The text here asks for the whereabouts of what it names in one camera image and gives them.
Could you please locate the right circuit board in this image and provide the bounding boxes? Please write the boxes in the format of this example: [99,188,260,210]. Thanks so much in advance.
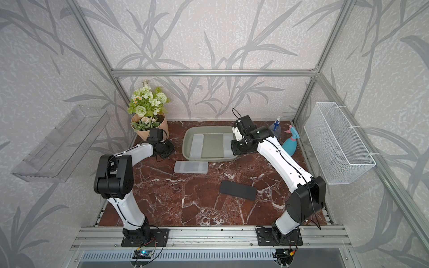
[273,249,296,266]

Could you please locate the clear plastic wall shelf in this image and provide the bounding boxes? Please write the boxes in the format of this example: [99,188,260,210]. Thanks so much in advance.
[11,105,110,183]

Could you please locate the grey-green storage box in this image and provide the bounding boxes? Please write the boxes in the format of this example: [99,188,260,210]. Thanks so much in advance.
[182,126,238,163]

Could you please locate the teal pink spray bottle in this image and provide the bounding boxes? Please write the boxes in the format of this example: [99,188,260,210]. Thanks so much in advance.
[282,125,300,156]

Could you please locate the clear blue-cap spray bottle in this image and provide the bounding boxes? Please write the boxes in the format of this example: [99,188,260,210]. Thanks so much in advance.
[269,116,282,141]

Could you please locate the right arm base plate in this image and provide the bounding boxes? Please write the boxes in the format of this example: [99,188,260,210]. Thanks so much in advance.
[255,226,303,246]

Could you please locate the frosted pencil case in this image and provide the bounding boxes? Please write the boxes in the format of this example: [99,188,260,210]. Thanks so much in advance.
[174,161,208,174]
[223,132,236,159]

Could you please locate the left circuit board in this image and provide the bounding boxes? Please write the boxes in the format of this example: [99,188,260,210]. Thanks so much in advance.
[132,250,153,260]

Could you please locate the frosted pencil case front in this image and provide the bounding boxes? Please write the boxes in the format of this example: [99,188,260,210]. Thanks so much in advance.
[223,132,236,159]

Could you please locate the white wire mesh basket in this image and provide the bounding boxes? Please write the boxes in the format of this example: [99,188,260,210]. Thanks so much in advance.
[304,102,376,185]

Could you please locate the aluminium front rail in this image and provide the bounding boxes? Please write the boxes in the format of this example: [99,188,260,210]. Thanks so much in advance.
[71,225,352,251]

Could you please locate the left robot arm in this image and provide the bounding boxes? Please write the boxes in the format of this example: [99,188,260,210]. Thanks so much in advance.
[94,140,175,240]

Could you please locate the frosted pencil case diagonal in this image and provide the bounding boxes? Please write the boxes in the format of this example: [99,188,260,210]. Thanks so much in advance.
[189,134,204,159]

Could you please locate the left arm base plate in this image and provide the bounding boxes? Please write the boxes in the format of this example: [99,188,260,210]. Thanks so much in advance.
[121,227,170,247]

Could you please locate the circuit board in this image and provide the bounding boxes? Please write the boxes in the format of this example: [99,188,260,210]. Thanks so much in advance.
[132,250,153,260]
[273,249,296,266]

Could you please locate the artificial green white flowers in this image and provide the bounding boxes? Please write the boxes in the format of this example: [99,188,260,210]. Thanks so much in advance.
[128,80,170,118]

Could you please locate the black pencil case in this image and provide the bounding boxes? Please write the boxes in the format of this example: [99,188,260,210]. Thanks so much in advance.
[219,180,258,201]

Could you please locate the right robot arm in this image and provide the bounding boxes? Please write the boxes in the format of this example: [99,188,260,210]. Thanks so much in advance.
[231,126,326,240]

